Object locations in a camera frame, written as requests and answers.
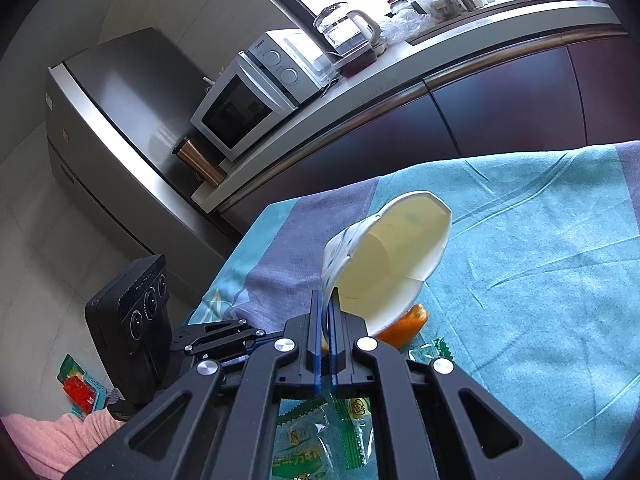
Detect green candy wrapper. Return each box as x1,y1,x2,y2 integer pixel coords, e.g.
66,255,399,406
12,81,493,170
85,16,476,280
331,338,454,470
270,396,335,480

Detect pink sleeve forearm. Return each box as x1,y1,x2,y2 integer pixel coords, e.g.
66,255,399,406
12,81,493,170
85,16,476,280
1,410,125,479

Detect kitchen counter with cabinets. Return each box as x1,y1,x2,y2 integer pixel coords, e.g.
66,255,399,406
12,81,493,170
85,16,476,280
192,0,627,232

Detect copper travel tumbler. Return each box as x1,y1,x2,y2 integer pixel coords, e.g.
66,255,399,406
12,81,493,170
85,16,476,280
174,136,227,188

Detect teal patterned tablecloth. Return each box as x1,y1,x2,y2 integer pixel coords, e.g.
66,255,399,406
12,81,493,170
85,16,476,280
190,142,639,479

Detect grey double door refrigerator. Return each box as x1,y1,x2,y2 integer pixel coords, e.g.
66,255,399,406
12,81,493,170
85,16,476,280
44,28,241,304

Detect white microwave oven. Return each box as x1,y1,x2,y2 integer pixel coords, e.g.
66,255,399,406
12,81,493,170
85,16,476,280
191,28,335,160

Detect glass electric kettle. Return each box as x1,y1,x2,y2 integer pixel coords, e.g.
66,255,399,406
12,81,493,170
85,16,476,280
314,1,387,78

